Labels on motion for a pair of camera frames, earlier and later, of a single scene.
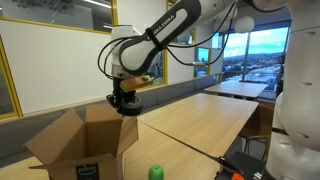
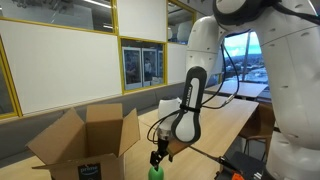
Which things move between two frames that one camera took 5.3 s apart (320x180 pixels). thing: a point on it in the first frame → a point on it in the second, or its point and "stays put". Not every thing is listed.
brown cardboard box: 71,148 stays put
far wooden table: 242,90 stays put
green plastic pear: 156,172 stays put
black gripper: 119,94 → 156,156
